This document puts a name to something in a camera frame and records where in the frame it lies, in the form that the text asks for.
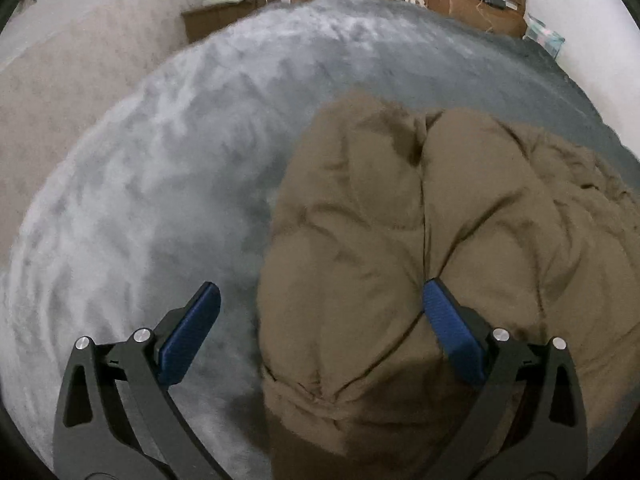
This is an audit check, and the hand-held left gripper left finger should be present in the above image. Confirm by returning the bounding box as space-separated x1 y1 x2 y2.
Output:
52 281 236 480

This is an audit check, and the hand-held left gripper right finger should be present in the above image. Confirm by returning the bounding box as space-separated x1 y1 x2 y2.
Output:
422 277 590 480

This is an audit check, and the brown padded jacket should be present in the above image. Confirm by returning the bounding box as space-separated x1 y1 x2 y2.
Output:
256 91 637 480

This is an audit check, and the teal patterned pillow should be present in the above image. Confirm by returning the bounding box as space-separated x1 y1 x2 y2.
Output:
522 14 566 59

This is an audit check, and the wooden nightstand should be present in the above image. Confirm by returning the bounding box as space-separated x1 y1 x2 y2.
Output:
181 0 282 44

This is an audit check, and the grey fuzzy blanket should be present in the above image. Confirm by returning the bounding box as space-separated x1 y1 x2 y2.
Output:
0 0 640 480

